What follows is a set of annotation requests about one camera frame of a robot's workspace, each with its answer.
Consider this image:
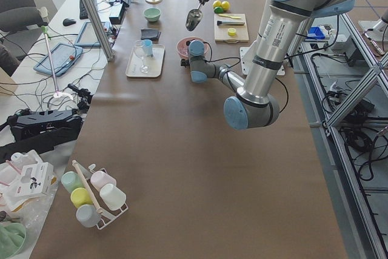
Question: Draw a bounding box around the steel ice scoop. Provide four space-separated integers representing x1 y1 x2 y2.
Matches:
186 4 203 32

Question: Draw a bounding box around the clear ice cubes pile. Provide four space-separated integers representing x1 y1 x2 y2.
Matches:
177 39 190 56

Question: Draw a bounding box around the light blue cup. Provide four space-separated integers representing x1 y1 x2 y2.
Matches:
143 39 153 56

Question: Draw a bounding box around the pink cup on rack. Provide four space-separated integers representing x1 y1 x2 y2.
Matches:
90 170 116 192

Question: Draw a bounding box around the white cup on rack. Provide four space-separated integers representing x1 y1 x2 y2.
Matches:
99 183 127 210

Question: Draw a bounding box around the green cup on rack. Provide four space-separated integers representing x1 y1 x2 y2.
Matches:
61 171 84 193

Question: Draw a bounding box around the yellow cup on rack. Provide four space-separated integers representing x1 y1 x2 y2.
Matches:
70 187 93 208

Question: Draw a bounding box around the grey cup on rack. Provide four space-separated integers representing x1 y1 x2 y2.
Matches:
76 204 101 227

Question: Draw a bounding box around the pink bowl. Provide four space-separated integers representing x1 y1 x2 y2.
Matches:
176 36 209 59

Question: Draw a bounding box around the yellow lemon upper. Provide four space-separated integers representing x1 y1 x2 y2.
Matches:
213 0 222 8

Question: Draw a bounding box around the yellow lemon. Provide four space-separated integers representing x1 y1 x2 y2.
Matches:
221 1 230 11
213 0 222 8

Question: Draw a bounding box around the green lime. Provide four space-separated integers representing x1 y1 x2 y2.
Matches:
213 7 224 14

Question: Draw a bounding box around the yellow lemon lower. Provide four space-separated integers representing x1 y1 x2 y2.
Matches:
221 1 230 11

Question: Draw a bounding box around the yellow plastic knife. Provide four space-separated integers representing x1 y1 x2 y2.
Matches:
218 13 241 19

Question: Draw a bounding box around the cream rabbit tray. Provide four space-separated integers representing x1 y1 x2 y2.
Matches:
125 44 165 78

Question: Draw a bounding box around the steel muddler black tip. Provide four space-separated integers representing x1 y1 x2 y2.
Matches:
216 20 245 26

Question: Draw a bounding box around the grey folded cloth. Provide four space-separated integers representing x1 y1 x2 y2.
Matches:
140 29 161 41

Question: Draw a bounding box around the bamboo cutting board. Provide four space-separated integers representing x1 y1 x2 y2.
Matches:
214 13 249 42

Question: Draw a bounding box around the clear wine glass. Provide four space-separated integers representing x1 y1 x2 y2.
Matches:
134 40 149 73

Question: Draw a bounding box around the green bowl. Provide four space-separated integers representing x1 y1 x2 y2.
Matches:
143 7 161 22

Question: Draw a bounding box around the blue teach pendant far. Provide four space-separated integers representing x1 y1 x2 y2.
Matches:
75 22 101 49

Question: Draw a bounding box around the blue teach pendant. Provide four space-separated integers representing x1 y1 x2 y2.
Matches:
75 22 101 49
33 43 83 76

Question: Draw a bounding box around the blue teach pendant near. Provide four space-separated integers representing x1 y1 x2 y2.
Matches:
33 43 83 76

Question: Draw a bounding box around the blue parts bin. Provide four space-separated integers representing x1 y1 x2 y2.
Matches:
307 26 328 39

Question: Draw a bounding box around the black computer mouse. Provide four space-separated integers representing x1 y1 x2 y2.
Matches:
62 18 76 27

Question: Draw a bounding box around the black device case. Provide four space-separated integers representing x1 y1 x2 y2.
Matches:
7 109 82 141

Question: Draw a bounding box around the black office chair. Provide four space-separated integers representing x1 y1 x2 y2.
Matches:
1 0 48 61

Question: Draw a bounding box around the white product box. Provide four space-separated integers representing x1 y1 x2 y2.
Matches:
15 162 53 198

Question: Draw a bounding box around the green bowl off table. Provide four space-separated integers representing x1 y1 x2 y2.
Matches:
1 223 27 258

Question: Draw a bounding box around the aluminium frame post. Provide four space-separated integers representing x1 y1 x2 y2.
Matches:
81 0 115 61

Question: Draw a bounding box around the white wire cup rack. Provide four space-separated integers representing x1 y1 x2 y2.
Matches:
72 160 129 230

